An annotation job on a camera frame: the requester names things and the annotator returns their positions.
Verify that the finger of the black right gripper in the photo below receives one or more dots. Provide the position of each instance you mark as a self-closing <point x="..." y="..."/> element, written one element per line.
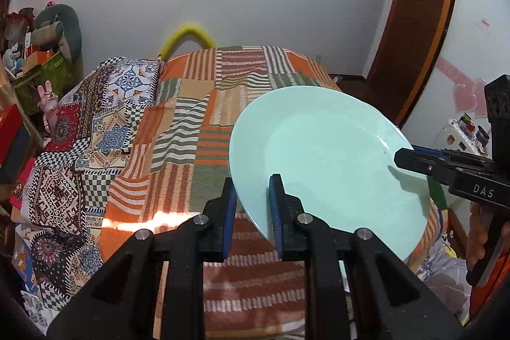
<point x="406" y="159"/>

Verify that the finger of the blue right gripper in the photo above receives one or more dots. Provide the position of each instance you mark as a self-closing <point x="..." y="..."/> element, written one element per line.
<point x="429" y="153"/>

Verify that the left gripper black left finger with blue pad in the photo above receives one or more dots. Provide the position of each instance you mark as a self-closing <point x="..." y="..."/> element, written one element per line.
<point x="120" y="300"/>

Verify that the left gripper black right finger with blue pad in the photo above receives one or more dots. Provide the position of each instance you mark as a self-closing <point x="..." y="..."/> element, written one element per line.
<point x="355" y="286"/>

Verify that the mint green plate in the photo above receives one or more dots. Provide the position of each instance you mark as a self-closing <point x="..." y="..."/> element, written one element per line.
<point x="336" y="154"/>

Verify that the person's right hand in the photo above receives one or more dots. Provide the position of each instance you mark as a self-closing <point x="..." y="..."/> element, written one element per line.
<point x="477" y="237"/>

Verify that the white fridge door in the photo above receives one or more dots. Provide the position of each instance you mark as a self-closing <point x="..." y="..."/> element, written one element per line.
<point x="475" y="51"/>

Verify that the blue white patterned patchwork cloth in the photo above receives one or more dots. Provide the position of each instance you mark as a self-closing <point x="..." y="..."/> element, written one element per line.
<point x="65" y="197"/>

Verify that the orange striped patchwork cloth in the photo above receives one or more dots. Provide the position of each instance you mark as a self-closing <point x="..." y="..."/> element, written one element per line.
<point x="178" y="160"/>

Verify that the brown wooden door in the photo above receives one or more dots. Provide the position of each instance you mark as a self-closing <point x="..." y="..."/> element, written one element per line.
<point x="403" y="60"/>

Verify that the pink rabbit figurine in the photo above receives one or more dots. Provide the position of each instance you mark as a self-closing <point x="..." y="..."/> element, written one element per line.
<point x="49" y="105"/>

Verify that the green cardboard box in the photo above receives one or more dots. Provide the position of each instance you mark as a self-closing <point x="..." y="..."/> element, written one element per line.
<point x="62" y="74"/>

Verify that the dark green plush toy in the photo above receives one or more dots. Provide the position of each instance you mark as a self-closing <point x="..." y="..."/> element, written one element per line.
<point x="58" y="25"/>

